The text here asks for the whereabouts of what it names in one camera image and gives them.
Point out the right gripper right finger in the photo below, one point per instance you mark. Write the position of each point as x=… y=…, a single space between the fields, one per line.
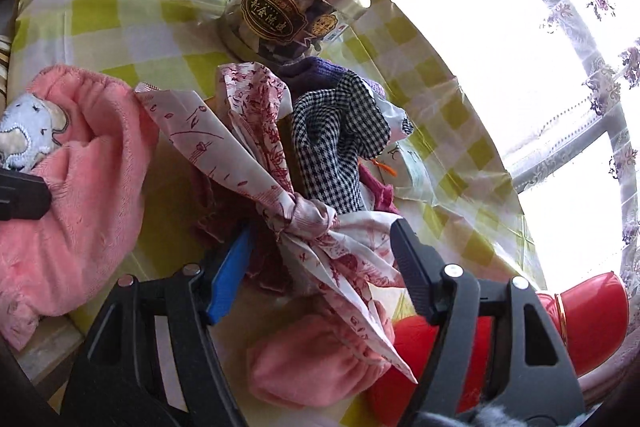
x=495 y=349

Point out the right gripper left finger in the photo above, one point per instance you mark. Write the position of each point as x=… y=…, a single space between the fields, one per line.
x=149 y=358

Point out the floral pink white cloth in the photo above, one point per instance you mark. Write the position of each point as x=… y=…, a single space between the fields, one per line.
x=237 y=145

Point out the black white gingham pouch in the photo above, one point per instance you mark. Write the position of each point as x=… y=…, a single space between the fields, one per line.
x=332 y=129

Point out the pink fleece cloth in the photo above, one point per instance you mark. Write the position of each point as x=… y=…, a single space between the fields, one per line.
x=316 y=361

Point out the magenta knitted cloth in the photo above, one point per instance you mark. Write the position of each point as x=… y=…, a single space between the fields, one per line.
x=376 y=195

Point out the tissue pack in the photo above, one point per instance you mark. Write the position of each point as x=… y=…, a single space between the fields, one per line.
x=400 y=164

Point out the purple knitted mitten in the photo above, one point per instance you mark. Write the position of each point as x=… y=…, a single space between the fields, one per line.
x=313 y=74

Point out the striped towel cushion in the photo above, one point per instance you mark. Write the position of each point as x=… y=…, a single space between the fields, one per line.
x=5 y=55

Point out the green checkered plastic tablecloth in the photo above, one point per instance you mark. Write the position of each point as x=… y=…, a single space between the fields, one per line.
x=476 y=219

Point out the glass jar with metal lid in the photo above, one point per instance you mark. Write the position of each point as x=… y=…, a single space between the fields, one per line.
x=282 y=32

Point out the lace floral curtain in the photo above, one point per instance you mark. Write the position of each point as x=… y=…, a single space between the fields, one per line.
x=605 y=37

